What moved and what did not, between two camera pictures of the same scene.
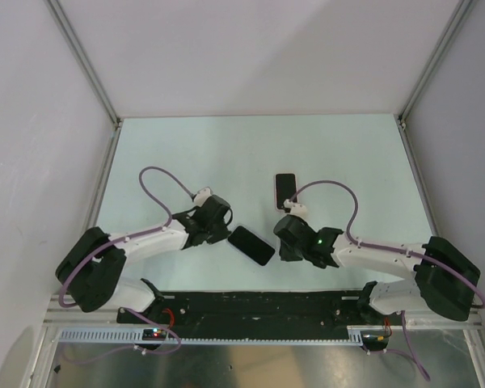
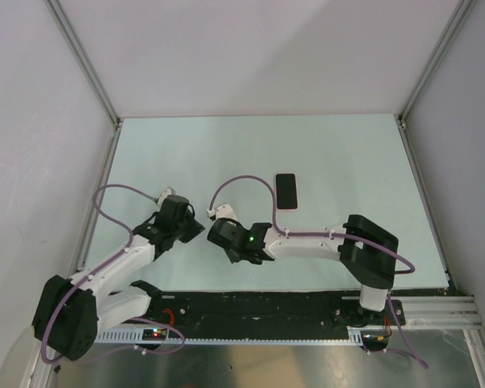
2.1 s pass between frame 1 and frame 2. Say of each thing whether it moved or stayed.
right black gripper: moved
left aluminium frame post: stayed
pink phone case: stayed
